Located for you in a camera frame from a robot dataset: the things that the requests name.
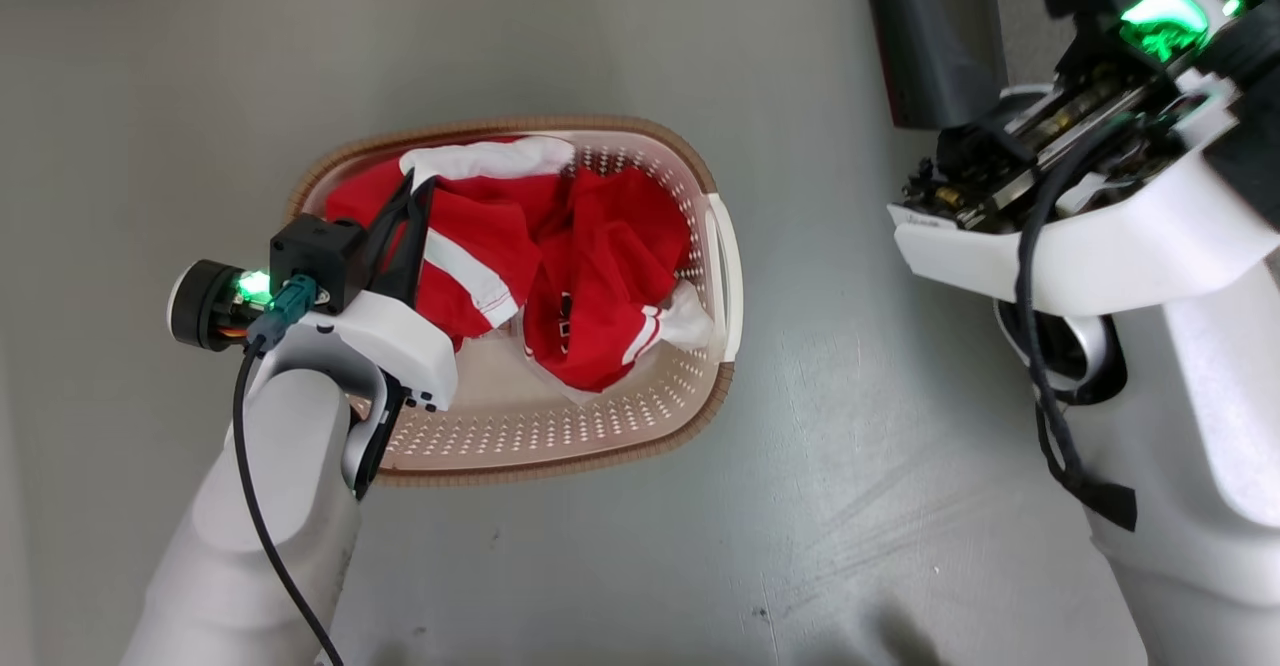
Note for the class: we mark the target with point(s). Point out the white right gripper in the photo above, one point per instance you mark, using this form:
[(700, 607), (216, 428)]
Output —
[(1120, 236)]

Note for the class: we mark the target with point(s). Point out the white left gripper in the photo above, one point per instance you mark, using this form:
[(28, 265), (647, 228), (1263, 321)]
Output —
[(395, 341)]

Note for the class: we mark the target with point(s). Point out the red garment with white stripe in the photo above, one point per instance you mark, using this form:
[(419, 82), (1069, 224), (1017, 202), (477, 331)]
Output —
[(470, 256)]

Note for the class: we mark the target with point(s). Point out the red jersey with white sleeves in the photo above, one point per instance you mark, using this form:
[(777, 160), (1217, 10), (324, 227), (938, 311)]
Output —
[(610, 276)]

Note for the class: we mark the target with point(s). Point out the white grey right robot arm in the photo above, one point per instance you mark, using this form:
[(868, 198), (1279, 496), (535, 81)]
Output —
[(1190, 466)]

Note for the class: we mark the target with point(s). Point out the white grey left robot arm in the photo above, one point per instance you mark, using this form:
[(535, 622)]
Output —
[(270, 506)]

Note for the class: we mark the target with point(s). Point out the beige perforated laundry basket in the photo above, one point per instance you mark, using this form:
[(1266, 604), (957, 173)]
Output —
[(520, 426)]

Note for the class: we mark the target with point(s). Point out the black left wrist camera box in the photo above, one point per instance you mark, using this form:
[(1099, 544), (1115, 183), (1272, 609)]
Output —
[(318, 256)]

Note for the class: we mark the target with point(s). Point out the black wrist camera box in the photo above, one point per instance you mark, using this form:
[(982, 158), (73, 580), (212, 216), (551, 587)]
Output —
[(1255, 161), (318, 256)]

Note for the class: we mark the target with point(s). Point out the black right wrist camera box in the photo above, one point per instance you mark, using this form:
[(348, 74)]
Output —
[(1255, 161)]

